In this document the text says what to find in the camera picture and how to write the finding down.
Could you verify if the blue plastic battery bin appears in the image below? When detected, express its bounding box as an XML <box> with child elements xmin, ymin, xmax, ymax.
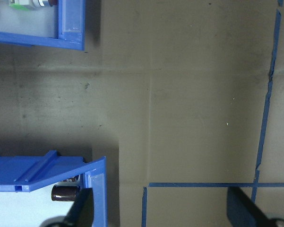
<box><xmin>0</xmin><ymin>150</ymin><xmax>109</xmax><ymax>227</ymax></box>

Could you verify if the blue plastic button switch bin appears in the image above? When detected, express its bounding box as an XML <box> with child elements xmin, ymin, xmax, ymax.
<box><xmin>0</xmin><ymin>0</ymin><xmax>86</xmax><ymax>51</ymax></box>

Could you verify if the red cap push button switch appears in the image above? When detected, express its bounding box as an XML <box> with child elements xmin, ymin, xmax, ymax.
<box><xmin>9</xmin><ymin>0</ymin><xmax>56</xmax><ymax>11</ymax></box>

